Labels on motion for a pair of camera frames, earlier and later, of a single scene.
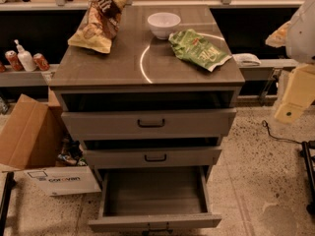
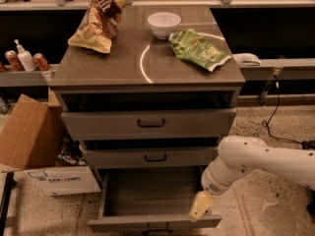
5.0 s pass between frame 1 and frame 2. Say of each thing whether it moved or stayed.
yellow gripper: moved
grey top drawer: stayed
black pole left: stayed
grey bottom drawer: stayed
